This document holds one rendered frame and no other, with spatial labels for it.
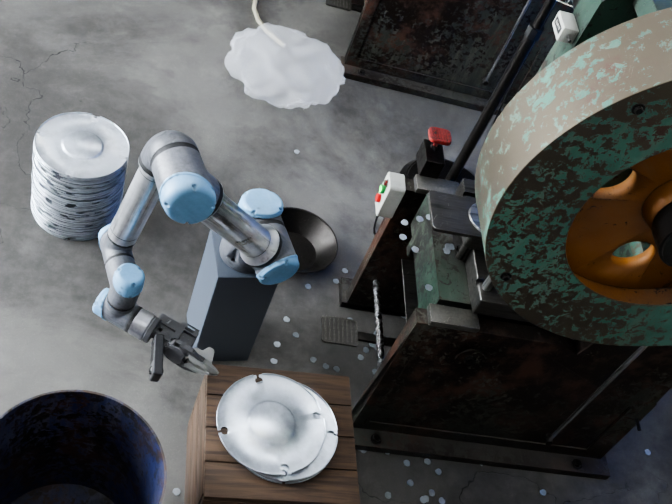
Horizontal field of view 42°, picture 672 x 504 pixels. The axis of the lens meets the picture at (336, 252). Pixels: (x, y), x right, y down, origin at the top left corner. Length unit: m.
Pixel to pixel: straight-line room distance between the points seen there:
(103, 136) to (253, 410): 1.10
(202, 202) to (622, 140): 0.89
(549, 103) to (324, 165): 1.96
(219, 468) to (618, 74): 1.34
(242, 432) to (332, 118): 1.78
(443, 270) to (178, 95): 1.57
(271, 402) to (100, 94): 1.64
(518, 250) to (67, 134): 1.63
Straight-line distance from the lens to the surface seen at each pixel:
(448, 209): 2.40
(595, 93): 1.59
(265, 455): 2.28
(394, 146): 3.72
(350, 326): 2.83
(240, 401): 2.34
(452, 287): 2.41
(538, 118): 1.65
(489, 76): 4.04
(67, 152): 2.88
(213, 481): 2.26
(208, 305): 2.57
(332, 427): 2.38
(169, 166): 1.97
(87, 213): 2.94
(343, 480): 2.34
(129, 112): 3.50
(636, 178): 1.82
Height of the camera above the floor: 2.38
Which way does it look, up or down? 48 degrees down
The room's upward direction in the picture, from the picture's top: 25 degrees clockwise
